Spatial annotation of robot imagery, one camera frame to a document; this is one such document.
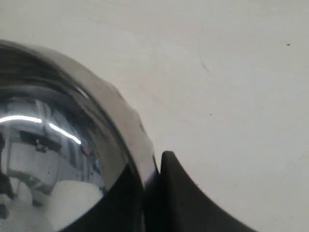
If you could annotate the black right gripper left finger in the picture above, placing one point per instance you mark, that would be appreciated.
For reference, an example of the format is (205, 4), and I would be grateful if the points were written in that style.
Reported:
(127, 207)

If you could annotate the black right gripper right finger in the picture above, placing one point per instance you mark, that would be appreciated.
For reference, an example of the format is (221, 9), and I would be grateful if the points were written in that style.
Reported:
(187, 208)

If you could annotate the patterned stainless steel bowl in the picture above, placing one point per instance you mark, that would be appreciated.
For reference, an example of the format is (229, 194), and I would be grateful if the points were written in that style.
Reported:
(66, 135)

